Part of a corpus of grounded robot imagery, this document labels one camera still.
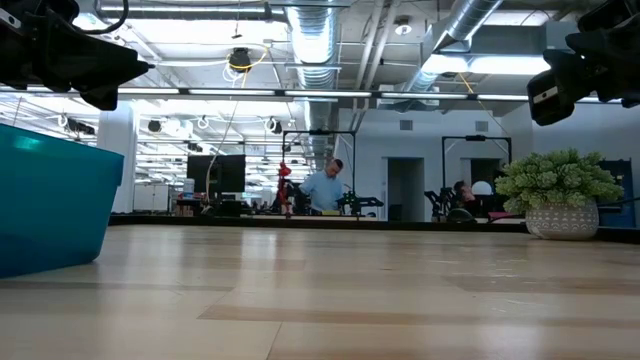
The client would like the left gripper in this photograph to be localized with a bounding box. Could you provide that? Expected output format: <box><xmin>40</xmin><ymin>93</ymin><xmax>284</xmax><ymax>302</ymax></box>
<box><xmin>0</xmin><ymin>0</ymin><xmax>154</xmax><ymax>112</ymax></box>

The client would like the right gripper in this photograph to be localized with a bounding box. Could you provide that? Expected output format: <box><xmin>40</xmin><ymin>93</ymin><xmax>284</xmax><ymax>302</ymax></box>
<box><xmin>526</xmin><ymin>48</ymin><xmax>597</xmax><ymax>127</ymax></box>

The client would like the teal plastic bin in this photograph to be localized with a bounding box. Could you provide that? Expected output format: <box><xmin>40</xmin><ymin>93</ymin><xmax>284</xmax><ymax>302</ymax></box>
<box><xmin>0</xmin><ymin>123</ymin><xmax>125</xmax><ymax>280</ymax></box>

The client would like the white building column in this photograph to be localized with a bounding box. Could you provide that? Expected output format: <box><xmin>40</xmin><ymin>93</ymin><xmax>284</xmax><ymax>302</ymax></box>
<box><xmin>97</xmin><ymin>99</ymin><xmax>137</xmax><ymax>215</ymax></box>

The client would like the blue cabinet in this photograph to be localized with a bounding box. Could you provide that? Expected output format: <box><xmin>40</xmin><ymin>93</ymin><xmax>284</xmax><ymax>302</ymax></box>
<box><xmin>597</xmin><ymin>158</ymin><xmax>637</xmax><ymax>229</ymax></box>

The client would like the potted succulent in white pot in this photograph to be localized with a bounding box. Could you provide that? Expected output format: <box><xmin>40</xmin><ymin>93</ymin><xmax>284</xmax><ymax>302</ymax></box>
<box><xmin>493</xmin><ymin>148</ymin><xmax>625</xmax><ymax>241</ymax></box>

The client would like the long linear ceiling light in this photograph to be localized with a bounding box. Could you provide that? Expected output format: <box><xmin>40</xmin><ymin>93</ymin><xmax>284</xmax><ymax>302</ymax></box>
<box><xmin>0</xmin><ymin>84</ymin><xmax>640</xmax><ymax>105</ymax></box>

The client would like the person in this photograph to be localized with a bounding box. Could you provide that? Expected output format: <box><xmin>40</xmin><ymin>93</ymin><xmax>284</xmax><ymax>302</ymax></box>
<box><xmin>452</xmin><ymin>179</ymin><xmax>496</xmax><ymax>219</ymax></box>
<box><xmin>299</xmin><ymin>158</ymin><xmax>346</xmax><ymax>214</ymax></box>

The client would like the black ceiling device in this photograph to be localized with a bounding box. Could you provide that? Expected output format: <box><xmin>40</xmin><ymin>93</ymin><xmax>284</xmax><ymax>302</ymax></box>
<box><xmin>228</xmin><ymin>47</ymin><xmax>253</xmax><ymax>74</ymax></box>

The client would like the green dome object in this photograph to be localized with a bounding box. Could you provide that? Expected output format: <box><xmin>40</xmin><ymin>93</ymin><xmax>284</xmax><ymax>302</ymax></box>
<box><xmin>445</xmin><ymin>207</ymin><xmax>477</xmax><ymax>224</ymax></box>

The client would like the black computer monitor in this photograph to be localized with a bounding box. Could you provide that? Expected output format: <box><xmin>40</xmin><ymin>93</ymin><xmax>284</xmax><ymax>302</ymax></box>
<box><xmin>186</xmin><ymin>154</ymin><xmax>247</xmax><ymax>194</ymax></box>

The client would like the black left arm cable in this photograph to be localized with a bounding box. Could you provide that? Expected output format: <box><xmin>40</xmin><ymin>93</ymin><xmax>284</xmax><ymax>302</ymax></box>
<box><xmin>79</xmin><ymin>0</ymin><xmax>131</xmax><ymax>36</ymax></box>

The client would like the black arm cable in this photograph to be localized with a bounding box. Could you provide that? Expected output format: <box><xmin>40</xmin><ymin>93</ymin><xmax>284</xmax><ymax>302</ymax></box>
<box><xmin>79</xmin><ymin>0</ymin><xmax>131</xmax><ymax>36</ymax></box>
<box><xmin>597</xmin><ymin>196</ymin><xmax>640</xmax><ymax>208</ymax></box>

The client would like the black gantry frame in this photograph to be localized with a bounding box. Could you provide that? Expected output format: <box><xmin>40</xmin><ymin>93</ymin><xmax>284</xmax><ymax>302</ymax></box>
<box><xmin>281</xmin><ymin>128</ymin><xmax>358</xmax><ymax>217</ymax></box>
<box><xmin>441</xmin><ymin>133</ymin><xmax>513</xmax><ymax>191</ymax></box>

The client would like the silver ventilation duct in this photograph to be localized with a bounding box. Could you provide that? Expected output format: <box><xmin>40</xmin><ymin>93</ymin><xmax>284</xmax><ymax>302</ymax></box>
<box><xmin>394</xmin><ymin>0</ymin><xmax>504</xmax><ymax>109</ymax></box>
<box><xmin>284</xmin><ymin>0</ymin><xmax>341</xmax><ymax>156</ymax></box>

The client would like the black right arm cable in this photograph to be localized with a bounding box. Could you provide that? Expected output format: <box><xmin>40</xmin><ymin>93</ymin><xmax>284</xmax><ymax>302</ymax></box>
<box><xmin>597</xmin><ymin>196</ymin><xmax>640</xmax><ymax>208</ymax></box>

